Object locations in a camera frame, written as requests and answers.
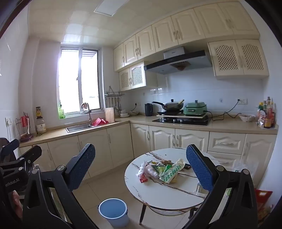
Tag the black electric kettle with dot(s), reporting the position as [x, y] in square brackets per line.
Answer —
[149, 109]

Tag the black wok with lid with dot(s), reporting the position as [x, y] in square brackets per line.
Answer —
[173, 106]

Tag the green plastic container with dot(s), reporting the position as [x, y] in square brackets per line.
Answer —
[61, 113]

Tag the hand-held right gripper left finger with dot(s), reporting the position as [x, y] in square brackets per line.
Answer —
[86, 163]

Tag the small red packet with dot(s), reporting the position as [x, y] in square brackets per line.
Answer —
[143, 178]

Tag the brown ginger piece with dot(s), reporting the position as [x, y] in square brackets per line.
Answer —
[166, 162]

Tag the green electric cooking pot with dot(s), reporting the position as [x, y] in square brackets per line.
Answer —
[195, 109]

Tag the black gas stove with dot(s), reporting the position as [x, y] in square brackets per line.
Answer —
[180, 120]

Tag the yellow snack packet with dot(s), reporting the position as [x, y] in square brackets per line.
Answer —
[153, 163]

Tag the round white marble table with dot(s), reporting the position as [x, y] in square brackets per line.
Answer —
[167, 194]

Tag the group of condiment bottles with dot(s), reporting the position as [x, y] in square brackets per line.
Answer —
[267, 116]

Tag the wall utensil rack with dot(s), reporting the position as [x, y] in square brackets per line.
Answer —
[114, 94]

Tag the person's left hand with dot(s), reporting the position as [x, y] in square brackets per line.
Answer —
[15, 200]

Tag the green yellow-edged snack packet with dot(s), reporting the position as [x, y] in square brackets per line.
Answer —
[170, 175]

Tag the wooden cutting board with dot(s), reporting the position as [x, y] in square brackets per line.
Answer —
[109, 115]

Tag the clear oil bottle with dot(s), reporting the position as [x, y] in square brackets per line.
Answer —
[41, 127]

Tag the small white plastic piece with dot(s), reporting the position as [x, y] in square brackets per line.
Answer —
[199, 190]

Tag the kitchen window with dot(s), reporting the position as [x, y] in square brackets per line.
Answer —
[68, 83]

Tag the flat ceiling light panel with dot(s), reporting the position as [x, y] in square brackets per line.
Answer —
[111, 7]

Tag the yellow label bottle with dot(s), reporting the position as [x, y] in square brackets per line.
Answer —
[38, 112]

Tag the stacked white bowls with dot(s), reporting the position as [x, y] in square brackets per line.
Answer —
[124, 114]

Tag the red paper bag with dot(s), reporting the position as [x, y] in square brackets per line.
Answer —
[263, 196]

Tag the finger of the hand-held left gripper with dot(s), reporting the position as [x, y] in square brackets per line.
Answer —
[10, 146]
[30, 154]

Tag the white bowl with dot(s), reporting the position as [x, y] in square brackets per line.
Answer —
[246, 117]

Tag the steel kitchen faucet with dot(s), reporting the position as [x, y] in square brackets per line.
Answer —
[89, 116]

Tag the light blue plastic bucket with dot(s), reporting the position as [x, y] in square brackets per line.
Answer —
[112, 211]

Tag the cream base cabinets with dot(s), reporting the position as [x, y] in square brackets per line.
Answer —
[163, 136]

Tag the steel kitchen sink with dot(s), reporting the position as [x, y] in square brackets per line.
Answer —
[78, 128]

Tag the pinkish clear plastic bag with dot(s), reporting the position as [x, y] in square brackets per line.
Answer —
[152, 172]

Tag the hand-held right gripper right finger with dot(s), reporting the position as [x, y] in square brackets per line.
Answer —
[199, 169]

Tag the small dark wrapper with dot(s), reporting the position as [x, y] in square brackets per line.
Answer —
[187, 166]

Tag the cream wall cabinets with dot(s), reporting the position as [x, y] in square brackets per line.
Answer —
[187, 24]

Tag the black range hood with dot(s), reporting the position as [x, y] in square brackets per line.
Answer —
[176, 63]

